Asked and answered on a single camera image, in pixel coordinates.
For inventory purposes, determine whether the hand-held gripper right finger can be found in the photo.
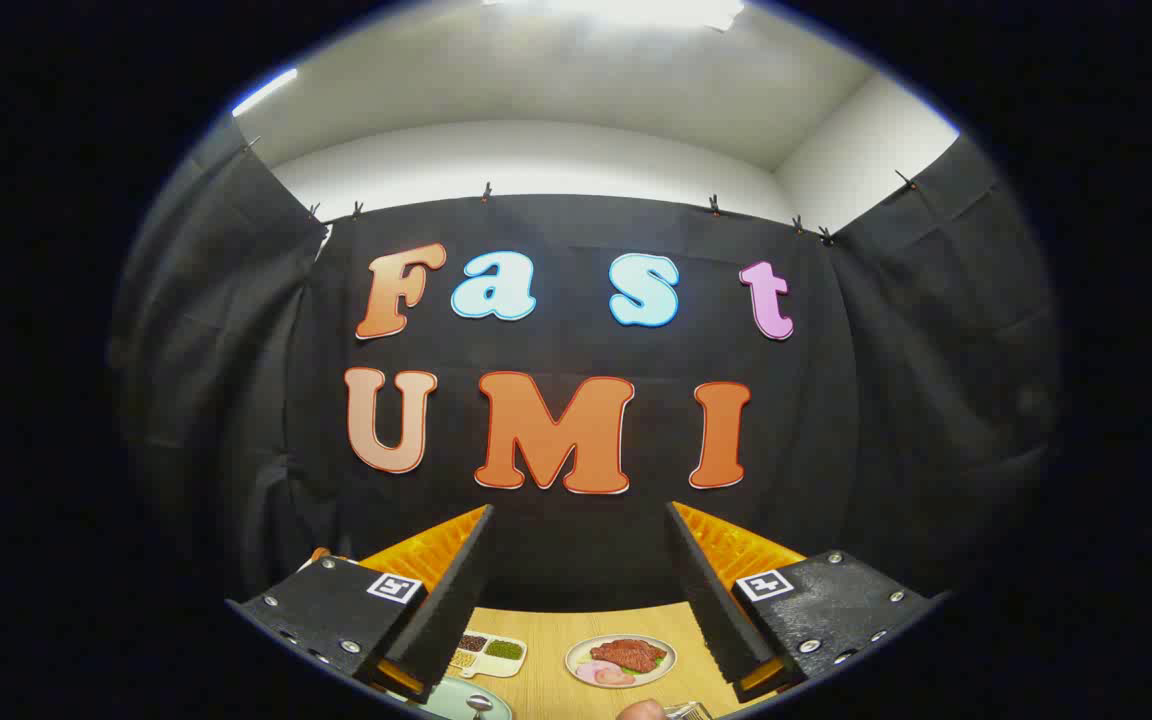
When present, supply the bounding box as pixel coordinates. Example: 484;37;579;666
664;501;937;704

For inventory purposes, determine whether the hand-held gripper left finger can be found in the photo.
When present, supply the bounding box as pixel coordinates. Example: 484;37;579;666
226;505;495;704

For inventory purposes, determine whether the white divided snack tray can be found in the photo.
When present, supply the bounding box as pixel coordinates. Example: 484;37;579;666
447;630;528;679

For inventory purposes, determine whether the beige round dinner plate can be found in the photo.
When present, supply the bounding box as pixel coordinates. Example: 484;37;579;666
565;634;678;689

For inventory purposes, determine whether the light blue round plate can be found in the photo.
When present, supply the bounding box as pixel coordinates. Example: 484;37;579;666
386;676;514;720

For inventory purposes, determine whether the brown steak piece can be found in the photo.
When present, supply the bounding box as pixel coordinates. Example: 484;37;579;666
590;639;668;673

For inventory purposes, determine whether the row of black cloth clips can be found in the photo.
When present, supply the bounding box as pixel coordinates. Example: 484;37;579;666
241;135;922;246

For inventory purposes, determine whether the bright ceiling light panel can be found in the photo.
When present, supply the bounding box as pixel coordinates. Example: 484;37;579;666
481;0;745;31

